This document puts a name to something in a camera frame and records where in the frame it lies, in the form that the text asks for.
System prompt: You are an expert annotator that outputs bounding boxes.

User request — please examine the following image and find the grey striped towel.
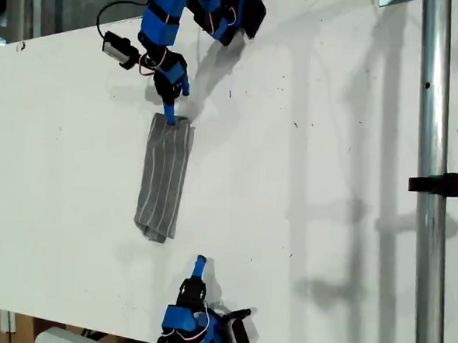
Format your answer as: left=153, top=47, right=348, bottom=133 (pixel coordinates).
left=132, top=111, right=196, bottom=246

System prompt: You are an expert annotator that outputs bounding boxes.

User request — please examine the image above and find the arm red white wire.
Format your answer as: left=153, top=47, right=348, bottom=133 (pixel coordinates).
left=154, top=297, right=213, bottom=343
left=137, top=45, right=168, bottom=79

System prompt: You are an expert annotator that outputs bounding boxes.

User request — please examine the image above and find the camera black cable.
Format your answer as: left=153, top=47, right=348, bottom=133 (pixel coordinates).
left=95, top=0, right=149, bottom=41

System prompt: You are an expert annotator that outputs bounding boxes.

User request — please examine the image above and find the black post clamp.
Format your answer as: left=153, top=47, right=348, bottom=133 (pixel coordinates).
left=407, top=161, right=458, bottom=205

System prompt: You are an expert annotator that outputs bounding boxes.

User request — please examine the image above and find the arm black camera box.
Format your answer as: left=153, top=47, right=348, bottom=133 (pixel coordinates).
left=226, top=314, right=253, bottom=343
left=100, top=30, right=141, bottom=72

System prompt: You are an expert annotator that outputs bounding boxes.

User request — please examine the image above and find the steel post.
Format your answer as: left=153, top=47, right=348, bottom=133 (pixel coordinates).
left=401, top=0, right=458, bottom=343

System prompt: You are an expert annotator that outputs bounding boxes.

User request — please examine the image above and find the camera black stalk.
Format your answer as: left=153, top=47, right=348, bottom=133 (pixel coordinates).
left=223, top=306, right=252, bottom=321
left=132, top=48, right=154, bottom=69

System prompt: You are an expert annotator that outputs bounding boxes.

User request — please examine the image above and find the wooden table leg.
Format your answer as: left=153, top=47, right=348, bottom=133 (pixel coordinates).
left=0, top=309, right=36, bottom=343

